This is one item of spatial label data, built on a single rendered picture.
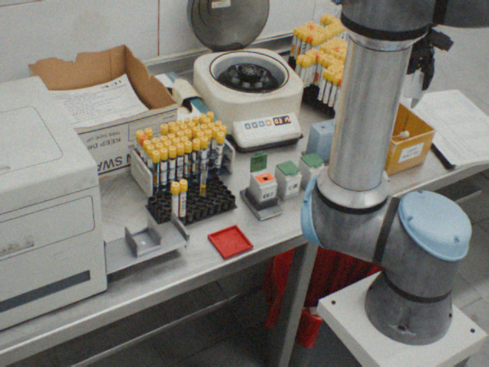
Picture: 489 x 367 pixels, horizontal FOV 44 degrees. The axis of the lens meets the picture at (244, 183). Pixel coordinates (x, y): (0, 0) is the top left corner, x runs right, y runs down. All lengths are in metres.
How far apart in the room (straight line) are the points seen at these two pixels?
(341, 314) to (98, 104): 0.75
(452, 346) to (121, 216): 0.67
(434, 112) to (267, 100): 0.51
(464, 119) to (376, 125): 0.88
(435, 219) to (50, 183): 0.58
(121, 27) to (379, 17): 0.93
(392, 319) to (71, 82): 0.93
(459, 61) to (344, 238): 1.17
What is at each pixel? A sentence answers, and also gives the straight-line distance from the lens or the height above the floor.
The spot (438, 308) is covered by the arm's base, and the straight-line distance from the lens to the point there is 1.07.
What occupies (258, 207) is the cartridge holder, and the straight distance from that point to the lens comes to 1.27.
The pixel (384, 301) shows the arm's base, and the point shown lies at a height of 0.97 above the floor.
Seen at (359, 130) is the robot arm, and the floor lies 1.27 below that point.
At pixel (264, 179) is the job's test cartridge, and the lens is 1.27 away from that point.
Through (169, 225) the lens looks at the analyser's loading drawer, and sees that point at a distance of 1.19.
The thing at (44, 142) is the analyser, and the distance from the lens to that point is 0.97.
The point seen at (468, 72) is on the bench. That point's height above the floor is 0.87.
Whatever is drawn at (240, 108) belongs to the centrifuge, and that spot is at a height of 0.97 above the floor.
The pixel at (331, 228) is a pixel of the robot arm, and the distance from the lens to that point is 0.99.
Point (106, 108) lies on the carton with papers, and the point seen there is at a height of 0.94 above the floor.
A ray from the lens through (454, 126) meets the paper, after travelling 1.70.
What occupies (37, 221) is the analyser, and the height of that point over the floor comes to 1.10.
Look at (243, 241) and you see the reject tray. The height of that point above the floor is 0.88.
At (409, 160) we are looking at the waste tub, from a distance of 1.49.
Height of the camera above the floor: 1.76
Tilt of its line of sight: 40 degrees down
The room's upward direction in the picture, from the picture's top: 7 degrees clockwise
